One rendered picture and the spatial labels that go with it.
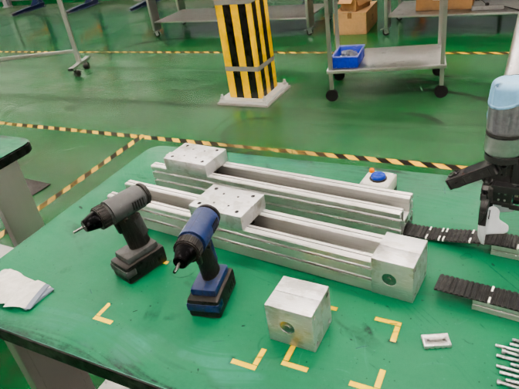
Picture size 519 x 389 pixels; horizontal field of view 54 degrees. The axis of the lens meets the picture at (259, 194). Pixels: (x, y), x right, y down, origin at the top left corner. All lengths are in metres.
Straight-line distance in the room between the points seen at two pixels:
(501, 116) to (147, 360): 0.85
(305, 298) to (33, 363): 0.89
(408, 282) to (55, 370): 1.07
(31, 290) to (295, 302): 0.69
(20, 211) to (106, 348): 1.43
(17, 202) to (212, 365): 1.61
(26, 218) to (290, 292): 1.71
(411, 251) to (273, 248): 0.32
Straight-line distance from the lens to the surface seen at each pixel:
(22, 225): 2.52
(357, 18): 6.11
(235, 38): 4.31
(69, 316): 1.28
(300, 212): 1.36
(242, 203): 1.25
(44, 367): 1.65
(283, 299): 1.01
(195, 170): 1.50
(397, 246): 1.12
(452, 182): 1.18
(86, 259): 1.44
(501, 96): 1.07
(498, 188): 1.16
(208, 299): 1.11
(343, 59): 4.15
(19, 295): 1.38
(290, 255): 1.19
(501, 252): 1.27
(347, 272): 1.16
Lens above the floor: 1.56
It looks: 31 degrees down
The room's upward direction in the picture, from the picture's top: 9 degrees counter-clockwise
